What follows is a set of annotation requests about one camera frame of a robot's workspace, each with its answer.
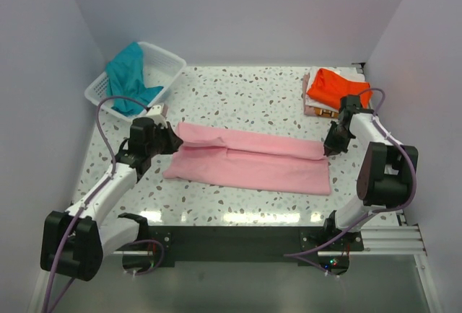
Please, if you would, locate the folded white t-shirt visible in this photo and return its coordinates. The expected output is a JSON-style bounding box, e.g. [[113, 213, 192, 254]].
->
[[303, 66, 365, 112]]

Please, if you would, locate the folded patterned orange garment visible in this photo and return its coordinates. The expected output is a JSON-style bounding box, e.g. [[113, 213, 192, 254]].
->
[[315, 108, 339, 119]]

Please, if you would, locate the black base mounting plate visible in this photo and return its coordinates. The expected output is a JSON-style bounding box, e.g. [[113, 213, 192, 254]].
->
[[121, 224, 365, 270]]

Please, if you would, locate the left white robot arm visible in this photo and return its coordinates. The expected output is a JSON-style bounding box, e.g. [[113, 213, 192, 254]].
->
[[40, 117, 183, 281]]

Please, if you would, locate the folded light pink garment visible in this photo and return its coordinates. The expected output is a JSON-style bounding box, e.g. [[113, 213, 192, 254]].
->
[[301, 73, 322, 116]]

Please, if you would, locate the teal t-shirt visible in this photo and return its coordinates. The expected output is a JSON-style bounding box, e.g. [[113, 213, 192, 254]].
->
[[105, 42, 164, 105]]

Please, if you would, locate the white plastic basket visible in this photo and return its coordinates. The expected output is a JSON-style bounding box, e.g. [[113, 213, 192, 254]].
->
[[84, 42, 186, 121]]

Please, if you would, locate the folded orange t-shirt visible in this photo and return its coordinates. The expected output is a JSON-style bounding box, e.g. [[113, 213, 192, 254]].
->
[[307, 68, 372, 110]]

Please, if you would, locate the aluminium frame rail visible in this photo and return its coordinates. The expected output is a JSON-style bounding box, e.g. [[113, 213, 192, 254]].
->
[[362, 211, 427, 255]]

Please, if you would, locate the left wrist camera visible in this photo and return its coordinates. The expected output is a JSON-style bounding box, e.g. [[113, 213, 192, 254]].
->
[[145, 103, 168, 128]]

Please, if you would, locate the pink t-shirt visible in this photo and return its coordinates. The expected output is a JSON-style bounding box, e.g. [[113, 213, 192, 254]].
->
[[162, 123, 331, 195]]

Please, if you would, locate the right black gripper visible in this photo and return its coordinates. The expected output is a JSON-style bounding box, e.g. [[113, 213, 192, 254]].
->
[[323, 120, 353, 157]]

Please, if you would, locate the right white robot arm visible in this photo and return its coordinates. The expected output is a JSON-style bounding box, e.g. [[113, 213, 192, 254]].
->
[[321, 94, 419, 250]]

